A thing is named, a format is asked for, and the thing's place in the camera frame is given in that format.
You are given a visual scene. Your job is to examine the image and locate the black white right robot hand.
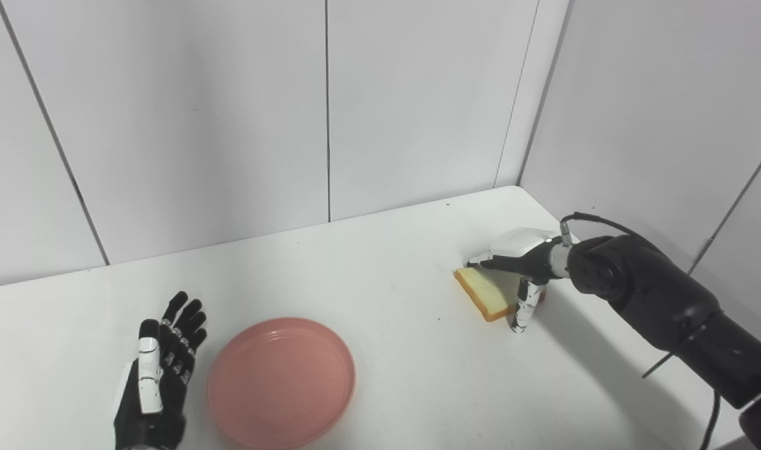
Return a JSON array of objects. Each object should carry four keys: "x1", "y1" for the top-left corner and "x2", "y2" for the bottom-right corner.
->
[{"x1": 468, "y1": 227, "x2": 572, "y2": 334}]

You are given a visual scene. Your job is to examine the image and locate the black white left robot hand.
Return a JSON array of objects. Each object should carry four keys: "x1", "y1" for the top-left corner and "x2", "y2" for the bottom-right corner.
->
[{"x1": 113, "y1": 291, "x2": 208, "y2": 450}]

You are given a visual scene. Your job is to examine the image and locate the slice of white bread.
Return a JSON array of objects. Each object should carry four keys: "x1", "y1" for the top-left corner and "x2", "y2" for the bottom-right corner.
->
[{"x1": 453, "y1": 267, "x2": 547, "y2": 323}]

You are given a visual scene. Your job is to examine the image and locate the pink round plate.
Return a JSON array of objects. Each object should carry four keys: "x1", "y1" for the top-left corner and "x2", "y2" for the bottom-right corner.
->
[{"x1": 207, "y1": 317, "x2": 357, "y2": 450}]

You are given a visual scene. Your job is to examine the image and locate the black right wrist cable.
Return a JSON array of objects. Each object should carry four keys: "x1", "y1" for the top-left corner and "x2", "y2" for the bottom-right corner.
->
[{"x1": 559, "y1": 212, "x2": 723, "y2": 450}]

